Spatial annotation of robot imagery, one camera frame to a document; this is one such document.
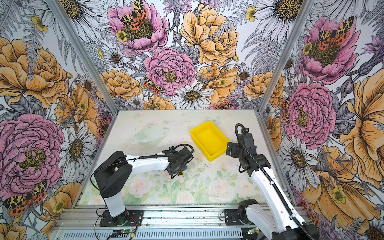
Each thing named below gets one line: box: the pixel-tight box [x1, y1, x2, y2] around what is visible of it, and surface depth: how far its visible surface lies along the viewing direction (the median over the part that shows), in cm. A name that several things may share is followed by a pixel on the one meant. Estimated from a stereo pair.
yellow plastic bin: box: [189, 121, 231, 162], surface depth 104 cm
